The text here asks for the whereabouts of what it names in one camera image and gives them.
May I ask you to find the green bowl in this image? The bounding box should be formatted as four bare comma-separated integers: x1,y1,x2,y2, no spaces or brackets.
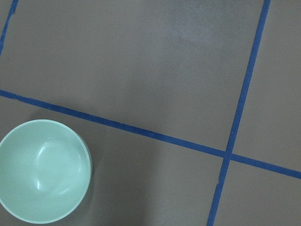
0,119,93,224

